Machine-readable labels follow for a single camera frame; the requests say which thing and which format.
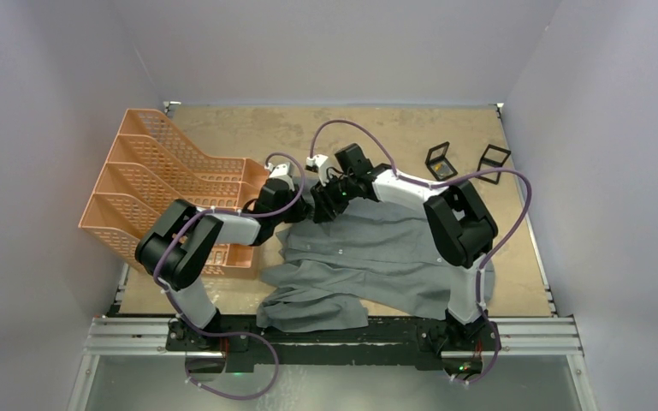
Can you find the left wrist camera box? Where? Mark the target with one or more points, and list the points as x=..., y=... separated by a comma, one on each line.
x=280, y=170

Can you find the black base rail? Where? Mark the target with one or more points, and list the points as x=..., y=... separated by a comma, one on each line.
x=425, y=344

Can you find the left black display frame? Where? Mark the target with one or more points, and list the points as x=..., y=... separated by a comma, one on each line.
x=438, y=155

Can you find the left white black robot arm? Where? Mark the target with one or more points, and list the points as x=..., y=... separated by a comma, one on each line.
x=175, y=250

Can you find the grey button-up shirt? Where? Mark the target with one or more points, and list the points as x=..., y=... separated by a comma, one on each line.
x=380, y=252

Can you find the orange plastic file organizer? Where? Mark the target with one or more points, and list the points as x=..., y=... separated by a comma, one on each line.
x=150, y=164

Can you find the right black display frame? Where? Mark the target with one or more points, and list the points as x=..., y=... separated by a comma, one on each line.
x=493, y=157

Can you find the black display frame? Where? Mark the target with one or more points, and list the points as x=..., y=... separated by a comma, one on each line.
x=493, y=157
x=438, y=155

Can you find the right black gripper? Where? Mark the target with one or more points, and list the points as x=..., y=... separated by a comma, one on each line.
x=326, y=205

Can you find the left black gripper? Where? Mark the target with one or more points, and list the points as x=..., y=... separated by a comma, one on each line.
x=299, y=211

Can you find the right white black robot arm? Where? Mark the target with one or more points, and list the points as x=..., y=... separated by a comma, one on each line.
x=460, y=223

